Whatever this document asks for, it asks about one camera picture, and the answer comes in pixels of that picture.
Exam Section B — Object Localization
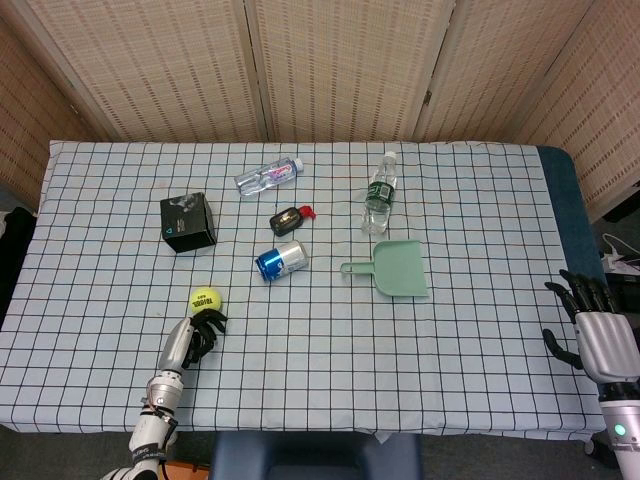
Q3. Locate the dark blue seat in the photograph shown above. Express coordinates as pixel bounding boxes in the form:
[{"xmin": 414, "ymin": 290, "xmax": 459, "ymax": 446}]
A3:
[{"xmin": 208, "ymin": 430, "xmax": 422, "ymax": 480}]

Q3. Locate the green plastic dustpan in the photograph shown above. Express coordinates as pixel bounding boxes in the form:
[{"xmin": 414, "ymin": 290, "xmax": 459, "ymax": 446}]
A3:
[{"xmin": 340, "ymin": 239, "xmax": 430, "ymax": 300}]

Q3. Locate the white cable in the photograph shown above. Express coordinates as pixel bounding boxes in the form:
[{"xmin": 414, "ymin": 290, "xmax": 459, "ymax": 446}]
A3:
[{"xmin": 601, "ymin": 231, "xmax": 640, "ymax": 267}]

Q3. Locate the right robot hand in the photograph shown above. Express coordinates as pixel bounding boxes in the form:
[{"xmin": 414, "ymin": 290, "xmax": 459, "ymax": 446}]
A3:
[{"xmin": 542, "ymin": 269, "xmax": 640, "ymax": 385}]

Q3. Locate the clear bottle pink label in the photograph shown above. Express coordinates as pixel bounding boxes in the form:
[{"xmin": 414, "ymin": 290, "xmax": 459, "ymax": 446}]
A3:
[{"xmin": 234, "ymin": 156, "xmax": 305, "ymax": 198}]

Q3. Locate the woven folding screen panel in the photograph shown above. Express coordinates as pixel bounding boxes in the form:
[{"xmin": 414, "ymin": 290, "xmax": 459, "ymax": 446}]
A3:
[
  {"xmin": 0, "ymin": 0, "xmax": 271, "ymax": 144},
  {"xmin": 519, "ymin": 0, "xmax": 640, "ymax": 221},
  {"xmin": 244, "ymin": 0, "xmax": 456, "ymax": 143},
  {"xmin": 414, "ymin": 0, "xmax": 621, "ymax": 144},
  {"xmin": 0, "ymin": 14, "xmax": 106, "ymax": 211}
]

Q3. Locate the clear bottle green label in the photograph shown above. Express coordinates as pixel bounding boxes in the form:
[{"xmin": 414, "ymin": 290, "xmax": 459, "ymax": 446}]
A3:
[{"xmin": 361, "ymin": 151, "xmax": 399, "ymax": 235}]

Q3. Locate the checked light blue tablecloth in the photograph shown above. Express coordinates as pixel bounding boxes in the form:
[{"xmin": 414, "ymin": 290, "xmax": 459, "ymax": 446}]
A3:
[{"xmin": 0, "ymin": 139, "xmax": 609, "ymax": 435}]

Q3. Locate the black case with red tassel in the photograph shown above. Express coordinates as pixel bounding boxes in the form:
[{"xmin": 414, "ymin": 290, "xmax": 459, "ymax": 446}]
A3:
[{"xmin": 269, "ymin": 204, "xmax": 318, "ymax": 237}]

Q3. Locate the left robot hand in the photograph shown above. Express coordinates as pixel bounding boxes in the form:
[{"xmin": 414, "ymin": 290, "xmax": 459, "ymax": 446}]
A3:
[{"xmin": 157, "ymin": 309, "xmax": 230, "ymax": 374}]

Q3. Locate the yellow tennis ball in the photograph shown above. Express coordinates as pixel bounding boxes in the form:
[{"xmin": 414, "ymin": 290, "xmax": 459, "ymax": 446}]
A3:
[{"xmin": 189, "ymin": 285, "xmax": 223, "ymax": 317}]

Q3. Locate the blue silver drink can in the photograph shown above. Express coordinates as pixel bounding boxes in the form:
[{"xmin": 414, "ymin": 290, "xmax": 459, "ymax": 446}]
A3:
[{"xmin": 254, "ymin": 239, "xmax": 310, "ymax": 284}]

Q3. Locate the blue padded table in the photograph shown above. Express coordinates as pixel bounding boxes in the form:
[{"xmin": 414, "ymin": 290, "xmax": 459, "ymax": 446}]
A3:
[{"xmin": 537, "ymin": 145, "xmax": 609, "ymax": 291}]

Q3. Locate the black cardboard box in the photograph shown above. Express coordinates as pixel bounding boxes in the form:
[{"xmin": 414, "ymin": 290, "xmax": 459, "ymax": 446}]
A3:
[{"xmin": 159, "ymin": 192, "xmax": 219, "ymax": 255}]

